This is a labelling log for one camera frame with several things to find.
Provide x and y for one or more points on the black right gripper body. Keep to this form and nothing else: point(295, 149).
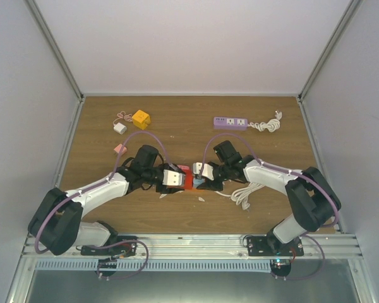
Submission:
point(225, 172)

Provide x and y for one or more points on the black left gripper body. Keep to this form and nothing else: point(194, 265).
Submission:
point(162, 190)

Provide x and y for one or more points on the blue USB charger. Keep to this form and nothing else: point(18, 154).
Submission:
point(197, 182)

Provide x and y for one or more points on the red cube socket adapter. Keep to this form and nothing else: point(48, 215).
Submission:
point(188, 180)

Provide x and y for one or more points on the yellow cube socket adapter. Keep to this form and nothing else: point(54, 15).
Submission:
point(141, 119)

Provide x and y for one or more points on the white USB charger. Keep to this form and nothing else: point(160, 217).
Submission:
point(120, 128)

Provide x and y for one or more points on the purple power strip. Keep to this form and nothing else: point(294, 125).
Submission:
point(230, 123)

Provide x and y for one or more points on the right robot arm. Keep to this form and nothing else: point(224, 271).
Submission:
point(312, 200)

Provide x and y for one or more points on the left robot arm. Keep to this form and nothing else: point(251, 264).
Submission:
point(57, 224)

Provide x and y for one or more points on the white paper scraps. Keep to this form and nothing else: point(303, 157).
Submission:
point(164, 195)

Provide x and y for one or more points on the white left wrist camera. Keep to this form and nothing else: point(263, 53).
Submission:
point(173, 178)

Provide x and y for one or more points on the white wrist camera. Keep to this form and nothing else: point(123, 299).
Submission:
point(204, 170)
point(173, 178)

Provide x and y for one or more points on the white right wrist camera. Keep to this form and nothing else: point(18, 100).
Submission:
point(204, 170)

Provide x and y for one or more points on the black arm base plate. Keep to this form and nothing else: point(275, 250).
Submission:
point(263, 245)

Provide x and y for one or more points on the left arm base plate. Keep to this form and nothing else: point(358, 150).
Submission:
point(119, 246)

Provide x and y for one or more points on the slotted cable duct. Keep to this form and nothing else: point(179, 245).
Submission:
point(83, 264)

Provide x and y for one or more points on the aluminium frame rail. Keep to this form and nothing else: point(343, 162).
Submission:
point(235, 246)

